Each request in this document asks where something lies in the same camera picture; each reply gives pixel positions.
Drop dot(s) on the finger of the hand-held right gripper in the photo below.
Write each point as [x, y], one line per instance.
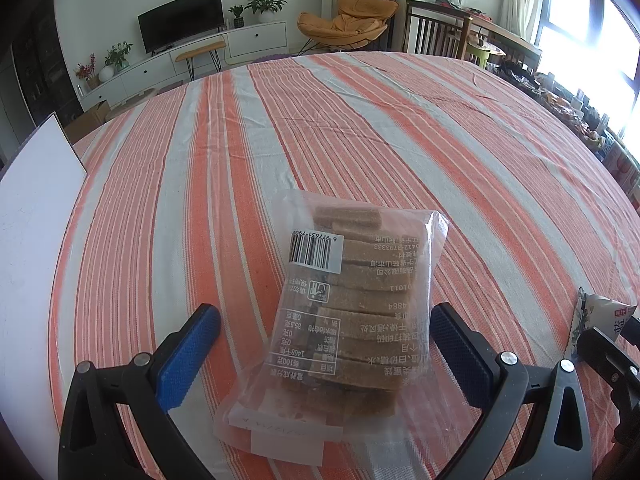
[607, 355]
[632, 320]

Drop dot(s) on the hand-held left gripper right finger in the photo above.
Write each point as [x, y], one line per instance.
[457, 355]

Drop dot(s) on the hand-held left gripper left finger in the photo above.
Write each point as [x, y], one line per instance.
[190, 355]

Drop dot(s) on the small white snack packet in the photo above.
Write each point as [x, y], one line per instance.
[600, 310]

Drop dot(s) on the clear brown biscuit packet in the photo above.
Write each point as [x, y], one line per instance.
[350, 285]

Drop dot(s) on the white cardboard box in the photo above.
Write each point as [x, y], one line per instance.
[35, 200]

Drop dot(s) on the orange striped tablecloth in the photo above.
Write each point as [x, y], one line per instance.
[450, 160]

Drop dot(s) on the cluster of jars and bottles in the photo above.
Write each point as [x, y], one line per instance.
[565, 105]

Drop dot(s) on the brown cardboard box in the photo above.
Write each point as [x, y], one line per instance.
[87, 122]

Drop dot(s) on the large window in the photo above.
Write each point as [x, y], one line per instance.
[590, 35]

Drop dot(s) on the red flowers in vase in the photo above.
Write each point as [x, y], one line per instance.
[89, 72]

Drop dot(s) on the green stool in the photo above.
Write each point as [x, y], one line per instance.
[482, 55]

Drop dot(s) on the plant in white vase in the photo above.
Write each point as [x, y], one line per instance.
[115, 62]

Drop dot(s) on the wooden stool with metal legs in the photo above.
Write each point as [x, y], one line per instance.
[200, 49]

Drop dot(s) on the purple rug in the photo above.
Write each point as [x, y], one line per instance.
[270, 57]

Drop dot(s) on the dark display cabinet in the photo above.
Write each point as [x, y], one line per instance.
[45, 70]

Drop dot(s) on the white tv cabinet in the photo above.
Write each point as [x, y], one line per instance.
[255, 40]

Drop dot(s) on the black television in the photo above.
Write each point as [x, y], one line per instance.
[180, 20]

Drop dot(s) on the small potted plant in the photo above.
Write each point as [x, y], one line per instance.
[237, 17]

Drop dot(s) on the yellow lounge chair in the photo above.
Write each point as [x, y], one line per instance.
[345, 25]

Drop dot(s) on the large leafy potted plant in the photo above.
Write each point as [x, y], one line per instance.
[265, 5]

